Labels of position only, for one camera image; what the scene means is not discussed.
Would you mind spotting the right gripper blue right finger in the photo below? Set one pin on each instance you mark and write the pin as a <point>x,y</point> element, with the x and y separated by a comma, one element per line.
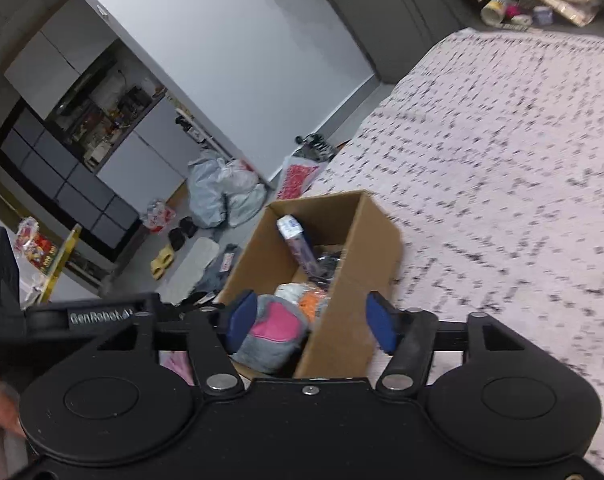
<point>408,337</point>

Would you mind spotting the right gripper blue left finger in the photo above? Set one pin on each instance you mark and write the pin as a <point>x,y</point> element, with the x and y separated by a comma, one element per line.
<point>214,333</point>

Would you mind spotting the blue fluffy plush toy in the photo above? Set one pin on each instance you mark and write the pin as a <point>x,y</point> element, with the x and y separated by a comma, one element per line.
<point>278,331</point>

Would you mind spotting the black item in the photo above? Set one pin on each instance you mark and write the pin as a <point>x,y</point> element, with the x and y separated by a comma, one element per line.
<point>328,259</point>

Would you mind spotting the blue Vinda tissue pack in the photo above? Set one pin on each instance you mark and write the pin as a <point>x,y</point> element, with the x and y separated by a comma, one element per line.
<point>294,235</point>

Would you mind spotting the pink bed sheet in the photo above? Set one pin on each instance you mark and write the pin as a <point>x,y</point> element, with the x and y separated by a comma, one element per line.
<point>178,362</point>

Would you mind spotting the dark blue tie-dye rug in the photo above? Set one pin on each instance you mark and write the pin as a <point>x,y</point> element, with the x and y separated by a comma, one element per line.
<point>217,273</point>

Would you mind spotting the white bath mat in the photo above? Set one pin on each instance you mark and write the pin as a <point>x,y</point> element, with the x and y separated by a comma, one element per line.
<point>189,272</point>

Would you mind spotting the yellow slippers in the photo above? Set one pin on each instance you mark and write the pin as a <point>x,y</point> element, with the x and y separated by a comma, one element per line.
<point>164,259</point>

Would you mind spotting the brown cardboard box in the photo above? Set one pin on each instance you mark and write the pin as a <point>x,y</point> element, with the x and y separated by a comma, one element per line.
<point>341,345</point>

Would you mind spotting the black slippers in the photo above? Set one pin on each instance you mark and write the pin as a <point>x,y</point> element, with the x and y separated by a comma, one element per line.
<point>185,230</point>

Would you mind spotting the grey white garbage bags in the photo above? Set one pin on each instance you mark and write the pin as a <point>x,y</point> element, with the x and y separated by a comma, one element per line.
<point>223,193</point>

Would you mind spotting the red white plastic bag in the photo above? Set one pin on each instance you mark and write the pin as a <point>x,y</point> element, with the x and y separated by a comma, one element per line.
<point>296,177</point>

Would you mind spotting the white black patterned bedspread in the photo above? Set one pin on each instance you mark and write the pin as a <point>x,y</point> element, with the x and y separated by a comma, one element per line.
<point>489,158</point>

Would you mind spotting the black roller skate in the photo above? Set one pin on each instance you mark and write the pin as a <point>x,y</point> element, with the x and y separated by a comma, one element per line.
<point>314,147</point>

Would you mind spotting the white cabinet unit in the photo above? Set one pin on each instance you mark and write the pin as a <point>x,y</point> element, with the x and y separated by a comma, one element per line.
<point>94,136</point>

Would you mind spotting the dark grey wardrobe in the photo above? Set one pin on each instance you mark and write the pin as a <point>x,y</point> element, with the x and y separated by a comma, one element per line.
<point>396,34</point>

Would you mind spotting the white paper cup tube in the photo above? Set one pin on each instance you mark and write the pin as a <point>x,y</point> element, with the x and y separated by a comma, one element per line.
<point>494,12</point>

